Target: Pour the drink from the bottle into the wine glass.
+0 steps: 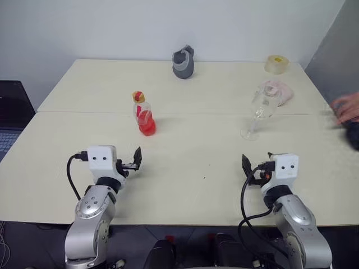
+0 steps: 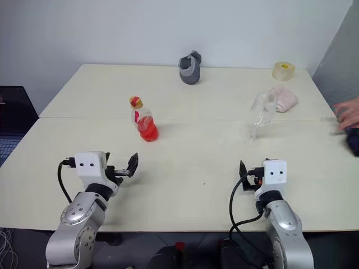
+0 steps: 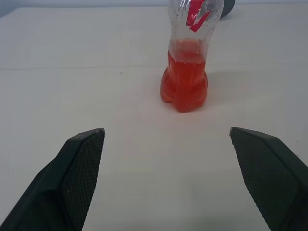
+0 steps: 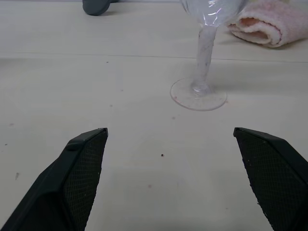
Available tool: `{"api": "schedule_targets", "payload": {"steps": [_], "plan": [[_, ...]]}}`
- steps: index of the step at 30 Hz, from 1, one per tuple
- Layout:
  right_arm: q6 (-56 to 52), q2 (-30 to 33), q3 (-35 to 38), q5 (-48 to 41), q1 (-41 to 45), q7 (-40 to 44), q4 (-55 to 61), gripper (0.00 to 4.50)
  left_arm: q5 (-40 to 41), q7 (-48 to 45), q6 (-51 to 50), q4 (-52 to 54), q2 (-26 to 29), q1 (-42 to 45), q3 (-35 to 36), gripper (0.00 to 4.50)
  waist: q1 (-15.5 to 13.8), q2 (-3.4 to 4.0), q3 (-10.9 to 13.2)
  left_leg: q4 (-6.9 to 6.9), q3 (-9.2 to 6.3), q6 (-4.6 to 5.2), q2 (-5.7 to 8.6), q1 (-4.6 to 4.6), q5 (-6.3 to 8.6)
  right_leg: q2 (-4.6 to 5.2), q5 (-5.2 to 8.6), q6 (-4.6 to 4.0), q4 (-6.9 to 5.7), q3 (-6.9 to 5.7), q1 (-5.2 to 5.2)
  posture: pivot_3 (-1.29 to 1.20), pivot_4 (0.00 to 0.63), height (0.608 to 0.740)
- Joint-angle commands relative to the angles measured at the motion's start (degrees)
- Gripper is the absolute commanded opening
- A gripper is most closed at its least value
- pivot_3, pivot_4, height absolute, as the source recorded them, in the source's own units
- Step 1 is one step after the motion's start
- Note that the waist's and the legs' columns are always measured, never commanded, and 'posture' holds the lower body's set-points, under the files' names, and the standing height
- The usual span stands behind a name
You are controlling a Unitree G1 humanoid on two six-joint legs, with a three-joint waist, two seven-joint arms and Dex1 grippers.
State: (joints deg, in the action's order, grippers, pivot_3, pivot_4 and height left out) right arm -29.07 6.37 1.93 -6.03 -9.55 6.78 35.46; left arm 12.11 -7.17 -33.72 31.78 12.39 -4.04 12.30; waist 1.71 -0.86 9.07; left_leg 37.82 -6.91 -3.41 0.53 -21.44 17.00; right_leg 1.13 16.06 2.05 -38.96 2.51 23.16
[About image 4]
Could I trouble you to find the grey mug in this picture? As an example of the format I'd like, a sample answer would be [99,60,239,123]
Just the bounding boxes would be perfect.
[82,0,122,16]

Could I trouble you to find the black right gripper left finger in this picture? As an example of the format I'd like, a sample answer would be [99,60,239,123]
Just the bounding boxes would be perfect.
[0,128,108,231]

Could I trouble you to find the pink folded towel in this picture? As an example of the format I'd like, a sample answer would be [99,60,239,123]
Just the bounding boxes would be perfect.
[227,0,308,49]

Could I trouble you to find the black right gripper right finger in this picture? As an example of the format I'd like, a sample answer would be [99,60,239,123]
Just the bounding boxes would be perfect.
[233,127,308,231]

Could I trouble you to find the clear plastic cup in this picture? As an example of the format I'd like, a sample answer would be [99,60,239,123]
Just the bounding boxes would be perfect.
[169,0,246,112]

